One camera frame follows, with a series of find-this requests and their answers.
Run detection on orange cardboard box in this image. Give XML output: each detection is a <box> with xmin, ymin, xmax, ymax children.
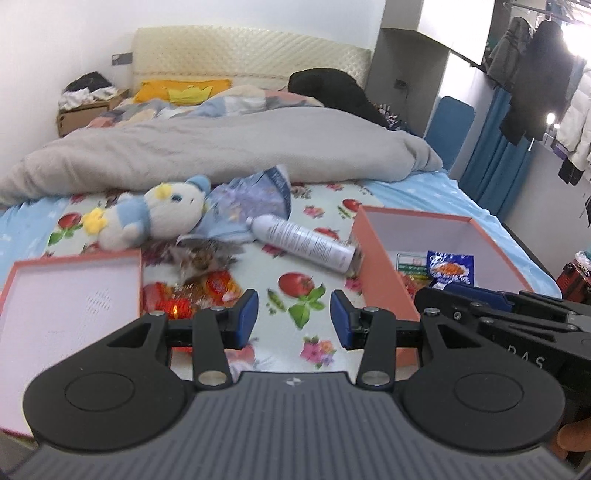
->
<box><xmin>350</xmin><ymin>205</ymin><xmax>536</xmax><ymax>367</ymax></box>

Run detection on green label clear snack packet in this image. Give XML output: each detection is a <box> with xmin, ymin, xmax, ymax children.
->
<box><xmin>396</xmin><ymin>251</ymin><xmax>430</xmax><ymax>278</ymax></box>

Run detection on dark snack packet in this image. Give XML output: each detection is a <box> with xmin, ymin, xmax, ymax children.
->
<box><xmin>173</xmin><ymin>240</ymin><xmax>245</xmax><ymax>282</ymax></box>

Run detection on floral bedsheet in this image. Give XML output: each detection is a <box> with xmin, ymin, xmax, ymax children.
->
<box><xmin>0</xmin><ymin>178</ymin><xmax>561</xmax><ymax>374</ymax></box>

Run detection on yellow pillow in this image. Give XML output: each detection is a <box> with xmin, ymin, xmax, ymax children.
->
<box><xmin>134</xmin><ymin>79</ymin><xmax>233</xmax><ymax>104</ymax></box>

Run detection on orange box lid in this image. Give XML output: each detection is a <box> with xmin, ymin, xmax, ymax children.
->
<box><xmin>0</xmin><ymin>249</ymin><xmax>144</xmax><ymax>437</ymax></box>

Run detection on black hanging coat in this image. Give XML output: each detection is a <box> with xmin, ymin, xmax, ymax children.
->
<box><xmin>499</xmin><ymin>21</ymin><xmax>575</xmax><ymax>146</ymax></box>

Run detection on pile of clothes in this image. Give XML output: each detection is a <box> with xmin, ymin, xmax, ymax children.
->
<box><xmin>62</xmin><ymin>71</ymin><xmax>116</xmax><ymax>109</ymax></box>

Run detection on blue snack packet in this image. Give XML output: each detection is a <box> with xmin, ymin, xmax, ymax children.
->
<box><xmin>426</xmin><ymin>249</ymin><xmax>475</xmax><ymax>287</ymax></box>

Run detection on striped cloth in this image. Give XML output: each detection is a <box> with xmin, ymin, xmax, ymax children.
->
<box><xmin>374</xmin><ymin>104</ymin><xmax>409</xmax><ymax>132</ymax></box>

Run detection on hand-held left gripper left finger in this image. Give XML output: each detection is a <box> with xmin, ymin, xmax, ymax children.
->
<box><xmin>106</xmin><ymin>288</ymin><xmax>260</xmax><ymax>389</ymax></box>

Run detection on brown cardboard box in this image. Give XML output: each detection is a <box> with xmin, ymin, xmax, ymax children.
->
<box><xmin>56</xmin><ymin>89</ymin><xmax>130</xmax><ymax>138</ymax></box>

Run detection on black clothing heap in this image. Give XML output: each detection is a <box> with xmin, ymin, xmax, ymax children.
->
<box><xmin>287</xmin><ymin>68</ymin><xmax>393</xmax><ymax>130</ymax></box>

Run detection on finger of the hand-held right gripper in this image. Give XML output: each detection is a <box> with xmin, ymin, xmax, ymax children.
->
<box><xmin>445</xmin><ymin>282</ymin><xmax>591</xmax><ymax>319</ymax></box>
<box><xmin>414</xmin><ymin>285</ymin><xmax>583</xmax><ymax>330</ymax></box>

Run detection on grey wall cabinet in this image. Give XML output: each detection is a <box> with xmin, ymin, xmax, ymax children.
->
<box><xmin>369</xmin><ymin>0</ymin><xmax>497</xmax><ymax>139</ymax></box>

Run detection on white spray can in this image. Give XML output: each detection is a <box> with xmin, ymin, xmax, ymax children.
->
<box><xmin>246</xmin><ymin>215</ymin><xmax>363</xmax><ymax>274</ymax></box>

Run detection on large red snack packet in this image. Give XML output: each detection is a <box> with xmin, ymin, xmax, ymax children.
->
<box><xmin>142</xmin><ymin>281</ymin><xmax>199</xmax><ymax>321</ymax></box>

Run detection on patchwork quilt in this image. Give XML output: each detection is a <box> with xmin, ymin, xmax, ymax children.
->
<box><xmin>90</xmin><ymin>85</ymin><xmax>326</xmax><ymax>127</ymax></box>

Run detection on cream padded headboard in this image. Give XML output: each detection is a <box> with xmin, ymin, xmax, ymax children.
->
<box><xmin>130</xmin><ymin>26</ymin><xmax>372</xmax><ymax>93</ymax></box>

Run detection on white hanging jacket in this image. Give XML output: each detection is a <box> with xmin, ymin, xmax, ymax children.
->
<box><xmin>554</xmin><ymin>55</ymin><xmax>591</xmax><ymax>171</ymax></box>

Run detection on blue chair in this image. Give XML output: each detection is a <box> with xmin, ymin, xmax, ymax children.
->
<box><xmin>424</xmin><ymin>96</ymin><xmax>476</xmax><ymax>174</ymax></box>

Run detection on blue curtain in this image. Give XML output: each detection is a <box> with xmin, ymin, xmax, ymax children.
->
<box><xmin>459</xmin><ymin>85</ymin><xmax>534</xmax><ymax>220</ymax></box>

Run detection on blue plastic bag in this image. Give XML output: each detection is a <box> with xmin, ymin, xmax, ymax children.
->
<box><xmin>178</xmin><ymin>164</ymin><xmax>293</xmax><ymax>243</ymax></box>

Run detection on grey duvet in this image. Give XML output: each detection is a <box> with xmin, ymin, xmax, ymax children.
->
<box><xmin>0</xmin><ymin>106</ymin><xmax>444</xmax><ymax>206</ymax></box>

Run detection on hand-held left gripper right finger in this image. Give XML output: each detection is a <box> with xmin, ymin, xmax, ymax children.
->
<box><xmin>330</xmin><ymin>290</ymin><xmax>481</xmax><ymax>389</ymax></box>

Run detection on white and blue plush toy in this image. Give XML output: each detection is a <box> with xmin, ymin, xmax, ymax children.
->
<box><xmin>82</xmin><ymin>174</ymin><xmax>212</xmax><ymax>251</ymax></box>

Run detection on person's right hand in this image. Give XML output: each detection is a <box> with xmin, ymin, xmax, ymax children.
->
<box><xmin>556</xmin><ymin>418</ymin><xmax>591</xmax><ymax>459</ymax></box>

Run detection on red case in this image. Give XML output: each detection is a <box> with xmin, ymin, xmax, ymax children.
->
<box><xmin>556</xmin><ymin>263</ymin><xmax>591</xmax><ymax>303</ymax></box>

